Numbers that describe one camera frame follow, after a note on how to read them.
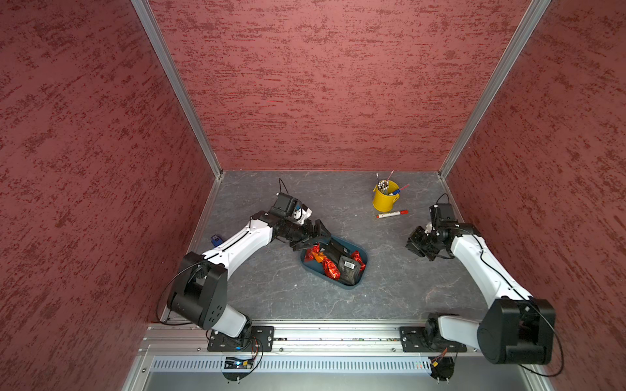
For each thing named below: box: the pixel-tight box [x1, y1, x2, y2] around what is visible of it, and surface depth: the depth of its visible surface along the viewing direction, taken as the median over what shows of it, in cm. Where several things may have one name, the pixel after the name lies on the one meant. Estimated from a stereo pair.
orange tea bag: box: [311, 250, 327, 264], surface depth 87 cm
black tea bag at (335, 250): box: [324, 237, 350, 265], surface depth 88 cm
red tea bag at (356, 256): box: [350, 250, 366, 272], surface depth 90 cm
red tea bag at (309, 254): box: [304, 242, 321, 263], surface depth 91 cm
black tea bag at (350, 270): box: [339, 254, 362, 286], surface depth 85 cm
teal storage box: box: [299, 234, 369, 290], surface depth 89 cm
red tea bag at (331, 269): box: [321, 256, 341, 282], surface depth 84 cm
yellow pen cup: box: [372, 179, 402, 213], surface depth 103 cm
